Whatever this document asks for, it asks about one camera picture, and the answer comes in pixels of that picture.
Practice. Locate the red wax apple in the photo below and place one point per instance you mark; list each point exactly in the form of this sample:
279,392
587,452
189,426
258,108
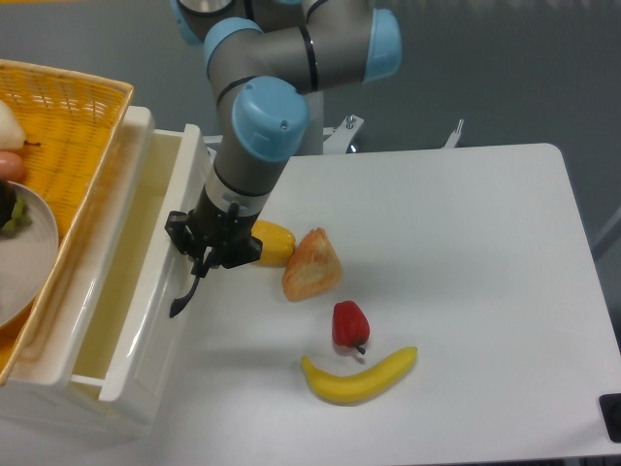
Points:
350,327

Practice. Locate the black corner device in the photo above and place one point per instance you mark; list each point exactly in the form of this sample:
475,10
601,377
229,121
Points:
610,405

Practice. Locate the white drawer cabinet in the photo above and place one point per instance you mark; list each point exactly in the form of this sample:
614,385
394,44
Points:
39,385

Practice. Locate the yellow bell pepper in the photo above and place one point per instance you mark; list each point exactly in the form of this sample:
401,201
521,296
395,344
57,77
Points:
278,243

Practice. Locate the black top drawer handle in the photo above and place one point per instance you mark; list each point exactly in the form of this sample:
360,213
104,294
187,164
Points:
180,303

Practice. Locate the grey plate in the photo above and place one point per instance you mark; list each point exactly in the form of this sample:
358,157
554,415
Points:
28,256

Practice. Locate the white drawer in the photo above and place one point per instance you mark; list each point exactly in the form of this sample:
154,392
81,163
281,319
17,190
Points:
131,341

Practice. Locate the yellow woven basket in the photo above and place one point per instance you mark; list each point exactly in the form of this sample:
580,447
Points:
75,117

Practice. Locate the dark purple mangosteen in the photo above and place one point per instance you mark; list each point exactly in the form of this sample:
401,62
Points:
14,210

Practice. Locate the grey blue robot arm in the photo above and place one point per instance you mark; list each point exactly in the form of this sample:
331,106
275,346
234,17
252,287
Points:
263,59

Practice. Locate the triangular bread pastry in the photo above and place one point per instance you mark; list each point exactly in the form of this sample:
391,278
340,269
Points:
313,268

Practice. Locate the white pear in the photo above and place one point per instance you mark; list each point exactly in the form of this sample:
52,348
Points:
12,134

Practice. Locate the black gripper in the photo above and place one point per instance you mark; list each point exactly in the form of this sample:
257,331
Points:
212,237

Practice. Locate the yellow banana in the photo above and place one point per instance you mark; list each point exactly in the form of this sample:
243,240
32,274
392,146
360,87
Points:
361,387

